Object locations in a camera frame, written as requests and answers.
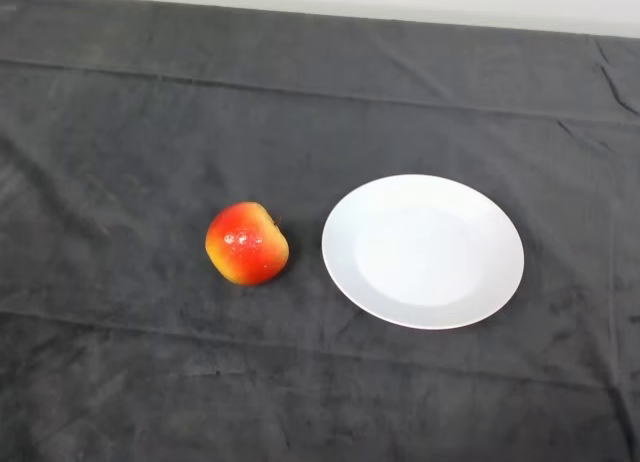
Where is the red yellow apple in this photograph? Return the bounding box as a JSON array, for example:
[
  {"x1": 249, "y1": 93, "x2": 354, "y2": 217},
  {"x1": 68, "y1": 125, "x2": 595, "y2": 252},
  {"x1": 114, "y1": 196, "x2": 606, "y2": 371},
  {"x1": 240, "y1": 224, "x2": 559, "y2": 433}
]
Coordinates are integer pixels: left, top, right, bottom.
[{"x1": 205, "y1": 201, "x2": 291, "y2": 287}]

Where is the white round plate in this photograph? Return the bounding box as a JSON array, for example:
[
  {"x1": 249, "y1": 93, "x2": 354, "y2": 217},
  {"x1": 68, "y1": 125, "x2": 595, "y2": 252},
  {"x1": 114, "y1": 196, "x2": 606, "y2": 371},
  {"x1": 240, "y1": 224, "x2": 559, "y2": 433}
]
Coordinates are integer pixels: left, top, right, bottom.
[{"x1": 321, "y1": 174, "x2": 526, "y2": 331}]

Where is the black cloth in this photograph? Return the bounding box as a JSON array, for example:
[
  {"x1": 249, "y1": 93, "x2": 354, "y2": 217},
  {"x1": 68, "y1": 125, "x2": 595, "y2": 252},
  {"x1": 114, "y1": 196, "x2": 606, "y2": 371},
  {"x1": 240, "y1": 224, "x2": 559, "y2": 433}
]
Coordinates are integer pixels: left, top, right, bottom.
[{"x1": 0, "y1": 0, "x2": 640, "y2": 462}]

